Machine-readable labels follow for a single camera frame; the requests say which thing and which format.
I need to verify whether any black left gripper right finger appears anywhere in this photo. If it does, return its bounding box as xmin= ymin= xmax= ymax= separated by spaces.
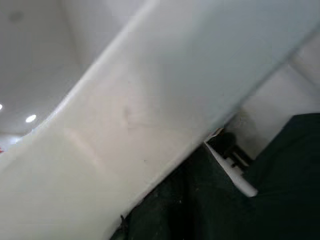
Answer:
xmin=197 ymin=113 xmax=320 ymax=240

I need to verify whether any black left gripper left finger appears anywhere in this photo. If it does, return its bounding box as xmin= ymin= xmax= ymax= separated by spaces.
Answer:
xmin=109 ymin=144 xmax=221 ymax=240

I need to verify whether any white plastic table top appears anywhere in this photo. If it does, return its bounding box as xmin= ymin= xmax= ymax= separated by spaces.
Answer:
xmin=0 ymin=0 xmax=320 ymax=240

